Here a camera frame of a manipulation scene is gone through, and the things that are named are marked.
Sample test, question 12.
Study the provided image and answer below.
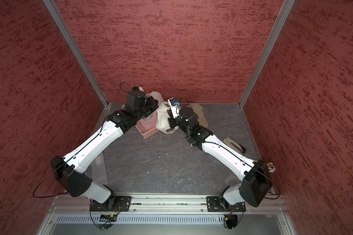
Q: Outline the aluminium front rail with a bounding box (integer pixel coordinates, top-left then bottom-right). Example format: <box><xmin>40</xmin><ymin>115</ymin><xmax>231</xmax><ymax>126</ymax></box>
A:
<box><xmin>48</xmin><ymin>193</ymin><xmax>289</xmax><ymax>214</ymax></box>

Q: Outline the grey flat tool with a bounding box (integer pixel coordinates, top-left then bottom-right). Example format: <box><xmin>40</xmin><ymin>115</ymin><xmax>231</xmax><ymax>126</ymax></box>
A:
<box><xmin>223</xmin><ymin>137</ymin><xmax>246</xmax><ymax>154</ymax></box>

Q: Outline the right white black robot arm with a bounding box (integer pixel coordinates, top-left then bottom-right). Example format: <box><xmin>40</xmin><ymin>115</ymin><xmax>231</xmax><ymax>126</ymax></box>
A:
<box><xmin>167</xmin><ymin>106</ymin><xmax>273</xmax><ymax>209</ymax></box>

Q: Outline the white pink baseball cap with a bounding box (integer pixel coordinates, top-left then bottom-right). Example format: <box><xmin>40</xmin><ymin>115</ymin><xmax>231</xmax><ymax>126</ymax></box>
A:
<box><xmin>149</xmin><ymin>91</ymin><xmax>179</xmax><ymax>134</ymax></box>

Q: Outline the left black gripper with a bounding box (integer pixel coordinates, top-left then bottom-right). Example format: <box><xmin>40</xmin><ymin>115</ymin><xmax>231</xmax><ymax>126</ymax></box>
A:
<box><xmin>135</xmin><ymin>96</ymin><xmax>159</xmax><ymax>121</ymax></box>

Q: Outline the beige baseball cap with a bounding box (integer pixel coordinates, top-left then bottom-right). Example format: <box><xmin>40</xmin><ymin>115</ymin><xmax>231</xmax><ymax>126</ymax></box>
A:
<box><xmin>189</xmin><ymin>103</ymin><xmax>209</xmax><ymax>128</ymax></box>

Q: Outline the pink plastic basket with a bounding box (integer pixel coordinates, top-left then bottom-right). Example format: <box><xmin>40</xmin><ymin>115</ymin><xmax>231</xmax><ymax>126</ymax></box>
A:
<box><xmin>136</xmin><ymin>114</ymin><xmax>159</xmax><ymax>139</ymax></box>

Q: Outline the clear plastic sheet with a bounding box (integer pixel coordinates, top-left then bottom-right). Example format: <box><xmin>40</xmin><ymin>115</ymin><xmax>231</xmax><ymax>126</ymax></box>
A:
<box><xmin>91</xmin><ymin>152</ymin><xmax>108</xmax><ymax>185</ymax></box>

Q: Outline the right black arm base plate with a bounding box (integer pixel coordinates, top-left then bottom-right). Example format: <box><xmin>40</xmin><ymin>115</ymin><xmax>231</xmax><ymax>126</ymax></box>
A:
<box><xmin>206</xmin><ymin>196</ymin><xmax>246</xmax><ymax>212</ymax></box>

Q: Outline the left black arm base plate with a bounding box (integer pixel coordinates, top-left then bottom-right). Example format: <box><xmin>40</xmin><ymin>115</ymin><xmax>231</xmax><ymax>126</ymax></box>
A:
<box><xmin>90</xmin><ymin>196</ymin><xmax>132</xmax><ymax>212</ymax></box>

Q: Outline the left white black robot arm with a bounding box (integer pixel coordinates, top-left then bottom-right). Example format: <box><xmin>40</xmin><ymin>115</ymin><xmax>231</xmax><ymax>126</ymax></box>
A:
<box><xmin>51</xmin><ymin>87</ymin><xmax>158</xmax><ymax>211</ymax></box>

